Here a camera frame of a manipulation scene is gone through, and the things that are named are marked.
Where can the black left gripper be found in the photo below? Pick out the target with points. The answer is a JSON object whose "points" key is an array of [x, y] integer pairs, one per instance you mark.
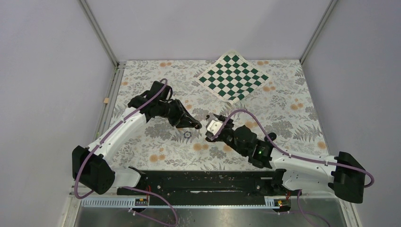
{"points": [[182, 118]]}

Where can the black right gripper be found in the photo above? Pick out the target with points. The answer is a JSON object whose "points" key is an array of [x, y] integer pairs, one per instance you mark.
{"points": [[229, 122]]}

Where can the black earbud charging case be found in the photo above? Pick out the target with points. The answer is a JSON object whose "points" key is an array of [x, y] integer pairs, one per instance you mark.
{"points": [[198, 126]]}

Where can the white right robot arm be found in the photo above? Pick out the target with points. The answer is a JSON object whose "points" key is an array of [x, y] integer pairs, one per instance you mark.
{"points": [[341, 175]]}

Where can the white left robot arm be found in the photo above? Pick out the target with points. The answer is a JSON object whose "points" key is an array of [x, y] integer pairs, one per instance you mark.
{"points": [[91, 169]]}

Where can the blue poker chip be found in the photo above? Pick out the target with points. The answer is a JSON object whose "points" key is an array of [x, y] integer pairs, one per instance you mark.
{"points": [[187, 134]]}

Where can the small black oval object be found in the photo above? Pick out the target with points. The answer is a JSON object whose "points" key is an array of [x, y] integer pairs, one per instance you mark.
{"points": [[272, 136]]}

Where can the green white chessboard mat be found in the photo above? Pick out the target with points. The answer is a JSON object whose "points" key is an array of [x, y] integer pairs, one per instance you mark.
{"points": [[231, 78]]}

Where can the floral table mat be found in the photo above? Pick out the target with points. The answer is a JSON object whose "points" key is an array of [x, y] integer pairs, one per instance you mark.
{"points": [[283, 105]]}

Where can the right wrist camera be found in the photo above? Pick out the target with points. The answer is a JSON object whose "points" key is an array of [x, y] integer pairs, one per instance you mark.
{"points": [[214, 126]]}

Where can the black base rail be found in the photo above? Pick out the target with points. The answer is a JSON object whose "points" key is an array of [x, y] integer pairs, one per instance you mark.
{"points": [[210, 187]]}

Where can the white cable duct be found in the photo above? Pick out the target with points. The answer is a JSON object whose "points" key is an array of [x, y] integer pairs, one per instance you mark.
{"points": [[143, 202]]}

